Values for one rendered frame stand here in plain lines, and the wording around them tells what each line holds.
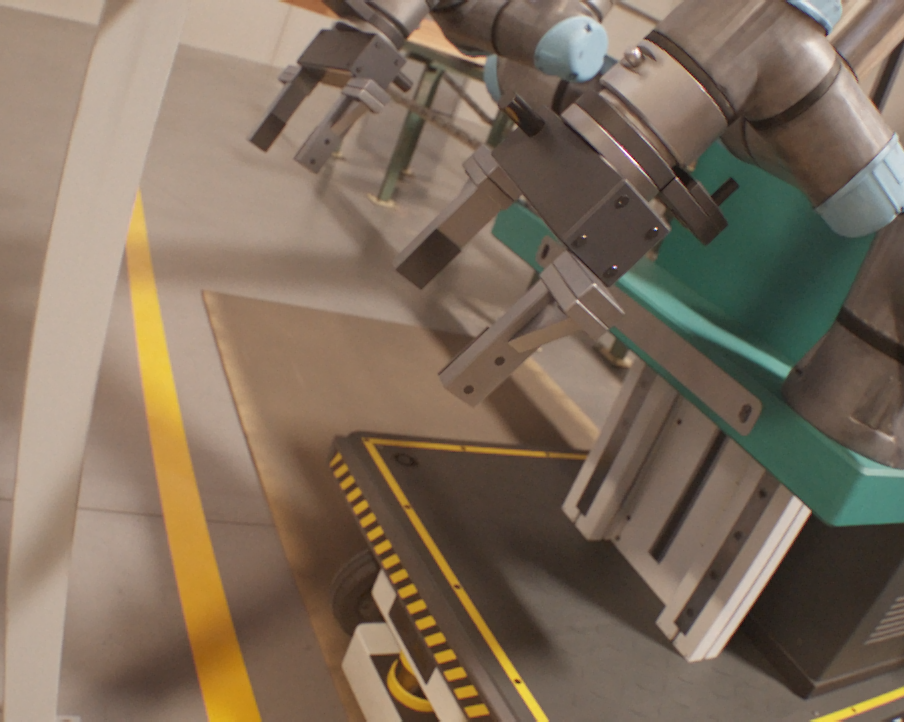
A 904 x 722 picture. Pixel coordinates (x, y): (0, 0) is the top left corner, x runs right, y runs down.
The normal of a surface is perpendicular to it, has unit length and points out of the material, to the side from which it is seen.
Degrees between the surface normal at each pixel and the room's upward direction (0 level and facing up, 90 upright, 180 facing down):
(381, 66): 83
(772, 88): 117
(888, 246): 88
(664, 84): 78
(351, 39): 66
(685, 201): 97
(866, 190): 106
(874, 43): 98
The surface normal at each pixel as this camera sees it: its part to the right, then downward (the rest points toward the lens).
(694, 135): 0.37, 0.66
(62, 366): 0.36, 0.48
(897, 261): -0.93, -0.35
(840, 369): -0.70, -0.36
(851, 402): -0.50, -0.18
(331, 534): 0.33, -0.87
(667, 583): -0.86, -0.11
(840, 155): -0.21, 0.58
